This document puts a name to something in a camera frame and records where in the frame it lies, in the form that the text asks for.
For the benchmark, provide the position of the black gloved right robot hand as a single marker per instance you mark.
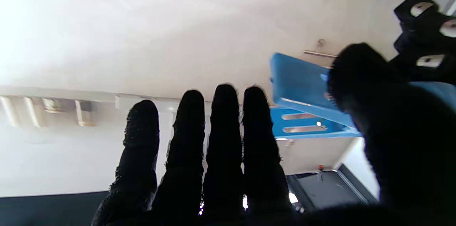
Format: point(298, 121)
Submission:
point(402, 147)

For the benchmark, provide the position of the blue plastic bag clip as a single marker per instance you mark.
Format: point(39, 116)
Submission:
point(302, 105)

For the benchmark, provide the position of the metal hanging rail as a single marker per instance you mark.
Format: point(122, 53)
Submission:
point(320, 52)

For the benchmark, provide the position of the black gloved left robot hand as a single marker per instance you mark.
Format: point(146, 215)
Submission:
point(427, 37)

